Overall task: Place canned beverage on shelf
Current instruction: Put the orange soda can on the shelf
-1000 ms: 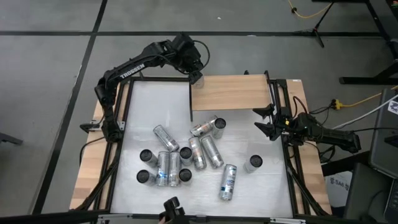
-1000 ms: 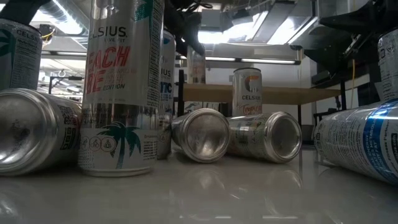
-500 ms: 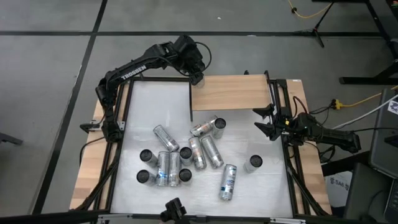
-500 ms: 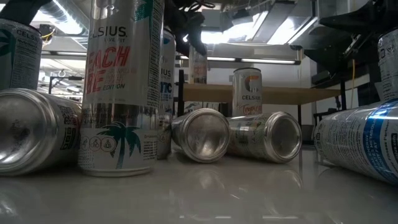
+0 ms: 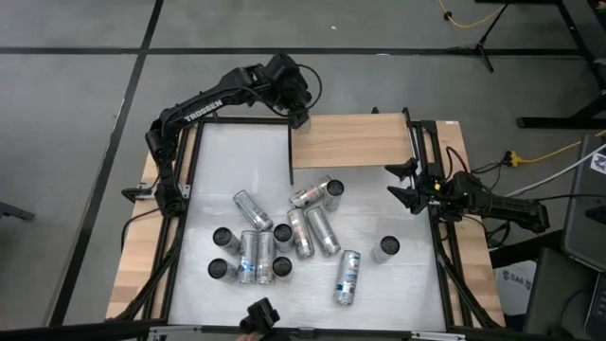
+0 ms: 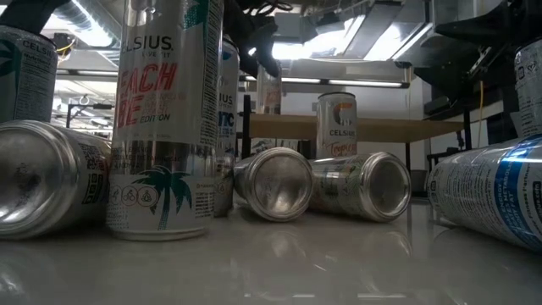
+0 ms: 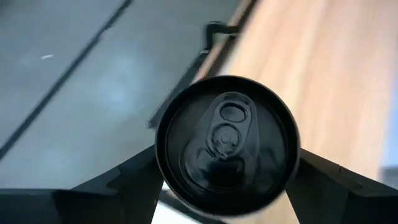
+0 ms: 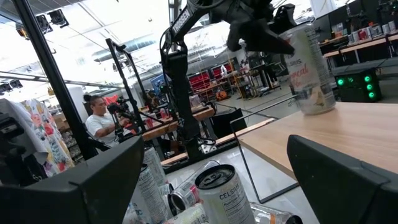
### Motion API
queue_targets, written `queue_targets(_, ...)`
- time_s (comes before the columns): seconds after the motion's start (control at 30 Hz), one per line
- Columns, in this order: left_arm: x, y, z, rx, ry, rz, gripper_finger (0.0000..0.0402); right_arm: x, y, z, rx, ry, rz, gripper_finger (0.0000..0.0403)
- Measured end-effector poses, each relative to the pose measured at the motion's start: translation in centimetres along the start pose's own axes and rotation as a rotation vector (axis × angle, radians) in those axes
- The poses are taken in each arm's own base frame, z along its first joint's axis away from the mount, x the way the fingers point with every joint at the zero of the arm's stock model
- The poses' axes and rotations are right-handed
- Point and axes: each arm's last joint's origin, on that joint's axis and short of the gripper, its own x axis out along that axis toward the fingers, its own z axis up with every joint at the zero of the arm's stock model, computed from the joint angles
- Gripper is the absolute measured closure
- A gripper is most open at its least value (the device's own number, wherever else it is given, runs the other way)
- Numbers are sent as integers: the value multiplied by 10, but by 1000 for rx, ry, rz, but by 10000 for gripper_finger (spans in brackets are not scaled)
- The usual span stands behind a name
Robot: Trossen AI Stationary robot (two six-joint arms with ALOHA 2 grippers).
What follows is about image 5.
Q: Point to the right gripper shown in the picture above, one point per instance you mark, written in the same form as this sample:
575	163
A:
433	194

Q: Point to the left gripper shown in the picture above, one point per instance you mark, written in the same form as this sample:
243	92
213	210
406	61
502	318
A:
284	83

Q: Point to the Celsius Arctic Vibe can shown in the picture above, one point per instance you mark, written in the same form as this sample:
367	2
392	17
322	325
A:
389	245
347	277

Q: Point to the Celsius Peach Vibe can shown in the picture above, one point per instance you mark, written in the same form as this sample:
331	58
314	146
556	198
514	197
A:
282	266
253	210
222	236

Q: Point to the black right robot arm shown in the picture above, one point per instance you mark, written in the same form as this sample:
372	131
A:
511	208

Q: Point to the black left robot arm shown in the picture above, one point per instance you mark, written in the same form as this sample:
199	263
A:
203	111

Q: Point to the wooden shelf black metal legs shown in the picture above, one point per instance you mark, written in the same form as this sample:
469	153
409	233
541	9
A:
350	139

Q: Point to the white glossy table mat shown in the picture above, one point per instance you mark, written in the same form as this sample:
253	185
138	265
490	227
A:
213	156

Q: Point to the white printed box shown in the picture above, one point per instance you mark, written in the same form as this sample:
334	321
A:
513	284

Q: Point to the black tripod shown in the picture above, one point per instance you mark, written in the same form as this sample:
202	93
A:
479	47

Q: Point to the grey side table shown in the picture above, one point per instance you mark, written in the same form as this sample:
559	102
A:
582	213

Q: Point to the dark grey seat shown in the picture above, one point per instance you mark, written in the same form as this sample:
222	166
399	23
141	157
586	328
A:
558	293

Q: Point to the black desk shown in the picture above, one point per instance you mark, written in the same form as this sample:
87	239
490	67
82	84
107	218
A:
589	110

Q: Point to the black handheld device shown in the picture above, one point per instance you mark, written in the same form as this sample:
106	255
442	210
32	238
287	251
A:
259	316

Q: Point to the person's hand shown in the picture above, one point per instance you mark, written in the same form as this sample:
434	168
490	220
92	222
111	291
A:
247	337

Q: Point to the laptop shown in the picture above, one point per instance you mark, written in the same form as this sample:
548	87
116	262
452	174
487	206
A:
597	308

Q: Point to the black stand foot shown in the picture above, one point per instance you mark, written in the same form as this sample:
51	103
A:
16	211

